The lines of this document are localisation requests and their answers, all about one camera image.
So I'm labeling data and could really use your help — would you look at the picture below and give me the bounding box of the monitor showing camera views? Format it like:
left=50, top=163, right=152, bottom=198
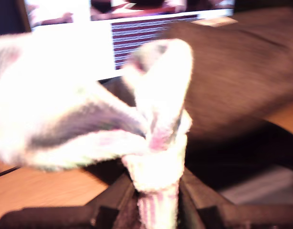
left=24, top=0, right=235, bottom=82

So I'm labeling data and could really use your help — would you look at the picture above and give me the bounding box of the white sock pair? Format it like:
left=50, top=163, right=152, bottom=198
left=0, top=33, right=194, bottom=229

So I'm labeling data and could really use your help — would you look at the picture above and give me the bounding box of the grey fabric backpack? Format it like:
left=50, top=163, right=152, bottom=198
left=108, top=7, right=293, bottom=191

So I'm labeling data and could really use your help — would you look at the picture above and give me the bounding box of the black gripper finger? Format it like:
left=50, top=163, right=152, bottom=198
left=178, top=167, right=228, bottom=229
left=89, top=171, right=139, bottom=229

